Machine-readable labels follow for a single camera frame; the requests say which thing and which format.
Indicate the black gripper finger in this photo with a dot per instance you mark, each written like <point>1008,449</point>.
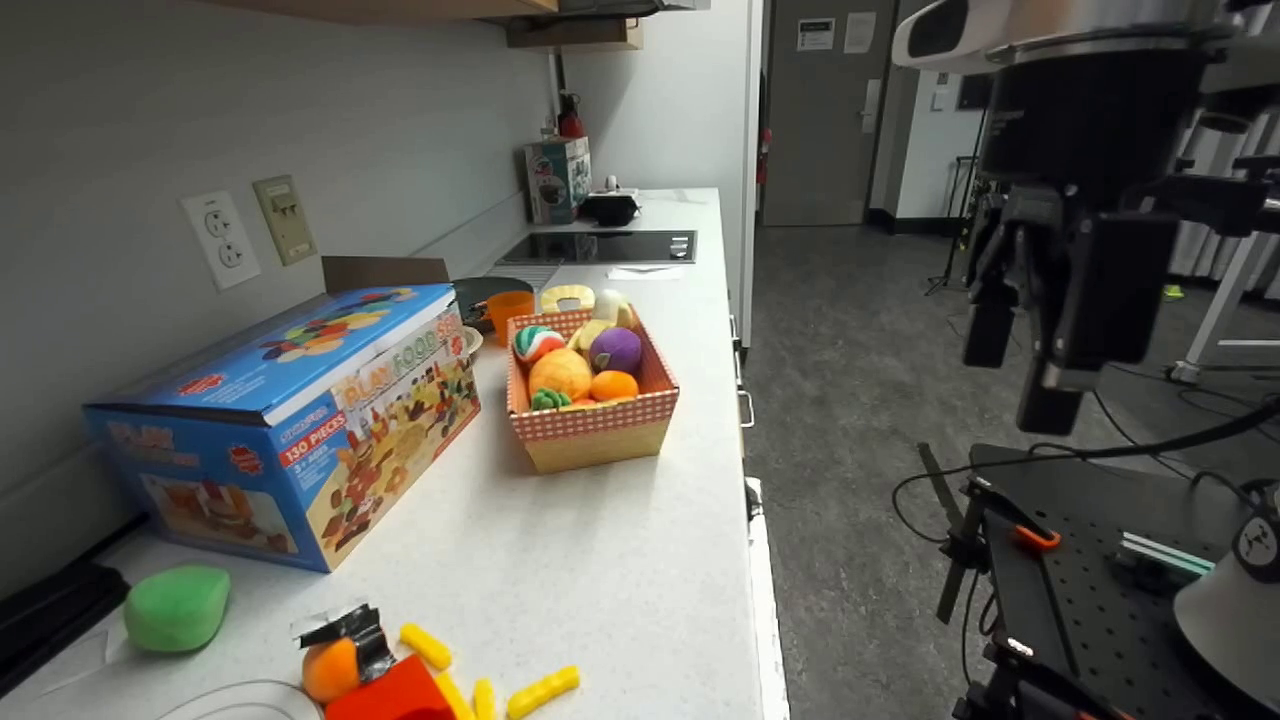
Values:
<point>1051,402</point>

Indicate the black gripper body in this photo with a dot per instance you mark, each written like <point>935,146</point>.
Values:
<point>1106,160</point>

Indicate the purple plush toy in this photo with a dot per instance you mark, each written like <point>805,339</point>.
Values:
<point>616,348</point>

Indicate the yellow banana plushy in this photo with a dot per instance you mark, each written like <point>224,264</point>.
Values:
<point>584,334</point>

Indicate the yellow green floor marker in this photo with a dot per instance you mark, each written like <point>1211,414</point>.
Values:
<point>1170,290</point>

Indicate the light teal pen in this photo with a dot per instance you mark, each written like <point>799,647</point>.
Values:
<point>1165,554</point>

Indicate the white stand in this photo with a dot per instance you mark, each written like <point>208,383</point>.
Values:
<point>1241,348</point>

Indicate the black perforated robot cart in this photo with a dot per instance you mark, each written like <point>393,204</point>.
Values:
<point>1106,606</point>

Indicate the white paper sign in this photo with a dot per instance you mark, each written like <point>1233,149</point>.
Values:
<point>861,32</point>
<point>815,32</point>

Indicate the gray door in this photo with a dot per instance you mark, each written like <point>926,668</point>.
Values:
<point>822,134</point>

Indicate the gray round device with dial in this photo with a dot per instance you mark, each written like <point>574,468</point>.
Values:
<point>1233,625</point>

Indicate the black dishwasher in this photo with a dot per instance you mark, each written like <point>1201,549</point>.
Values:
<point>754,502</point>

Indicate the small orange plush fruit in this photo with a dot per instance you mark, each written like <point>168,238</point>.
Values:
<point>613,387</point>

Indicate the red patterned cardboard basket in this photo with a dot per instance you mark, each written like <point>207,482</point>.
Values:
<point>592,429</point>

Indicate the black induction cooktop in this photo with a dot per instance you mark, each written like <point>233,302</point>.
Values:
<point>602,247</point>

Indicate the black pot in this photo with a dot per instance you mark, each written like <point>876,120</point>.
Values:
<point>610,208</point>

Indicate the large orange plush fruit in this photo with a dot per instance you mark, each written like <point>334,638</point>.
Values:
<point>560,375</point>

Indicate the red white green plush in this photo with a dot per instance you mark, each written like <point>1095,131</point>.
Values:
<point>537,341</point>

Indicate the red bottle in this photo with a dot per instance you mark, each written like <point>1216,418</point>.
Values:
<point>571,120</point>

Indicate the gray countertop appliance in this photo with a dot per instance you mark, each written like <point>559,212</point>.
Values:
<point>552,181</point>

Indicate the yellow toy fry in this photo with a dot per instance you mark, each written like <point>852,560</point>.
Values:
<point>425,647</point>
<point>542,692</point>
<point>487,701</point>

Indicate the red toy fries box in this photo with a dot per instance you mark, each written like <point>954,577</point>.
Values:
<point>393,699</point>

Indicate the wooden upper cabinet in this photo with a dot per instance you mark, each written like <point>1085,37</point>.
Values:
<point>403,8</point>

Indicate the black metal clip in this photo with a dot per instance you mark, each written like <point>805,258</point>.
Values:
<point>358,634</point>

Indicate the orange toy ball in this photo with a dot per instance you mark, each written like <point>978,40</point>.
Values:
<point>328,668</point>

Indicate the blue toy food box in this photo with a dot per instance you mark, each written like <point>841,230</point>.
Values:
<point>264,425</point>

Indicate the white plate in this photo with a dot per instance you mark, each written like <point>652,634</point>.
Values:
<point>233,701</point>

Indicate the green plush pad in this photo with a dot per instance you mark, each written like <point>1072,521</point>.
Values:
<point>179,608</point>

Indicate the black flat object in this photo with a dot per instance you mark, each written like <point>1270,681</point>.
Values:
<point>54,622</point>

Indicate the beige light switch plate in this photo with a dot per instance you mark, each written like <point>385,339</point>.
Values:
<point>284,220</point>

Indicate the white wall outlet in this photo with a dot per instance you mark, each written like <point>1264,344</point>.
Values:
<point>223,240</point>

